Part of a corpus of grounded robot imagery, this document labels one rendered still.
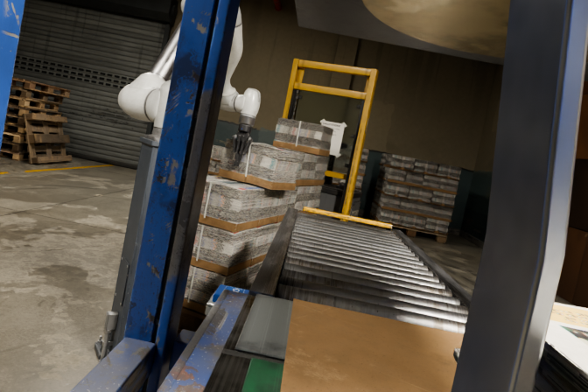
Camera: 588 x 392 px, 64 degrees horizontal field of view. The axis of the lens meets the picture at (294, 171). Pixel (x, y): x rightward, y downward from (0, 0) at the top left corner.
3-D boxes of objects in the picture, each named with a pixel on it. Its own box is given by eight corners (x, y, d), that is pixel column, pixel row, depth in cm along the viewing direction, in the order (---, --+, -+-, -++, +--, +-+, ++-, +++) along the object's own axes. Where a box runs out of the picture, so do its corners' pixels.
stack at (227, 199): (151, 324, 253) (179, 173, 249) (245, 280, 363) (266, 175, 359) (213, 346, 240) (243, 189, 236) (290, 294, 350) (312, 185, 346)
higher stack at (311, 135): (245, 280, 362) (276, 116, 355) (260, 273, 390) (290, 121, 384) (290, 295, 349) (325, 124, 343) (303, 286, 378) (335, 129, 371)
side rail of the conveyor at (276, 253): (282, 231, 226) (287, 206, 225) (293, 234, 225) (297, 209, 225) (235, 348, 92) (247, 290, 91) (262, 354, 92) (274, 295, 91)
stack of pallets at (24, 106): (10, 149, 871) (21, 80, 864) (59, 159, 875) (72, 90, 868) (-39, 150, 738) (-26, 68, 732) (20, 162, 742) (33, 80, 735)
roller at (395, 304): (272, 292, 108) (276, 271, 108) (473, 335, 107) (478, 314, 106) (269, 299, 103) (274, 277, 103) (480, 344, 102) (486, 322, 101)
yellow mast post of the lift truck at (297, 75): (255, 252, 419) (293, 58, 409) (259, 250, 427) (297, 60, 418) (264, 255, 415) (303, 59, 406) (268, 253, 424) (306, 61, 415)
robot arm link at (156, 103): (171, 130, 198) (181, 79, 197) (141, 124, 206) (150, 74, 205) (196, 135, 212) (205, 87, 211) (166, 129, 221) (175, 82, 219)
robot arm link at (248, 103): (260, 118, 268) (241, 115, 274) (266, 92, 268) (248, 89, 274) (250, 115, 258) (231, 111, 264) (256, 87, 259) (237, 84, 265)
